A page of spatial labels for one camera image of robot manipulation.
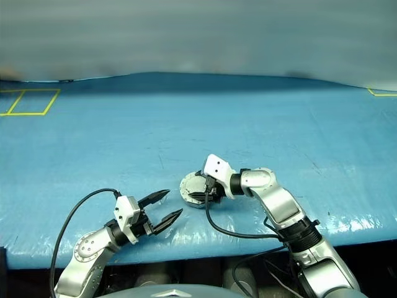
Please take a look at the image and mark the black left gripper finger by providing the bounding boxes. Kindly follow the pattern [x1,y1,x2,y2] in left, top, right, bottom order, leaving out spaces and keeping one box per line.
[151,208,184,235]
[138,188,171,209]

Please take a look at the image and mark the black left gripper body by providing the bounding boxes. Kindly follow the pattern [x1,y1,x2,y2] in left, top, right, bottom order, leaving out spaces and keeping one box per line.
[129,210,156,240]

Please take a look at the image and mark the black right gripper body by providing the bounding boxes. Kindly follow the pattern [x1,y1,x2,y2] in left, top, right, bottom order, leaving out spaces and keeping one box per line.
[203,176,225,205]

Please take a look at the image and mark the round motor housing copper windings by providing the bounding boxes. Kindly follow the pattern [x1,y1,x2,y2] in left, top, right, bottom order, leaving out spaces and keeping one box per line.
[179,169,225,210]

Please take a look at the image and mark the dark grey rounded shape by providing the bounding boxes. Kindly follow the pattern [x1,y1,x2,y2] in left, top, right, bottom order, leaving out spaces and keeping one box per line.
[135,269,169,290]
[223,259,259,296]

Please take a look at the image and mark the blue table cover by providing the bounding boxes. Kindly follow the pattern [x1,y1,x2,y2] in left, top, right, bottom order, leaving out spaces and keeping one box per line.
[0,71,397,270]

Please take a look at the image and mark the grey robot torso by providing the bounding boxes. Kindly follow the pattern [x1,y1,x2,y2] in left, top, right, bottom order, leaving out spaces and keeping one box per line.
[107,284,236,298]

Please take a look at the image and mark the black panel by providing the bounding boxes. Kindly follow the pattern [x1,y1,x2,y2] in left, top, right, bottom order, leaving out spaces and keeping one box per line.
[0,246,7,298]

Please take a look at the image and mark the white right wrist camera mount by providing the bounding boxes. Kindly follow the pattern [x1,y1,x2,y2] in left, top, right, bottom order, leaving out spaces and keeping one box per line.
[203,154,238,199]

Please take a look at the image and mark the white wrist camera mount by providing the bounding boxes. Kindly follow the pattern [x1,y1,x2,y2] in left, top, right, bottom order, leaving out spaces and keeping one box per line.
[203,154,238,199]
[114,195,144,245]

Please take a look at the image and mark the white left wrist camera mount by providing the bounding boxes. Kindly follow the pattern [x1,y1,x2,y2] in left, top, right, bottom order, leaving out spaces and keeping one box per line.
[114,195,144,245]

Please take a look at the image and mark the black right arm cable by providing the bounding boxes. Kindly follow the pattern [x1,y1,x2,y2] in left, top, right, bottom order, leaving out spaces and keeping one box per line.
[203,176,294,298]

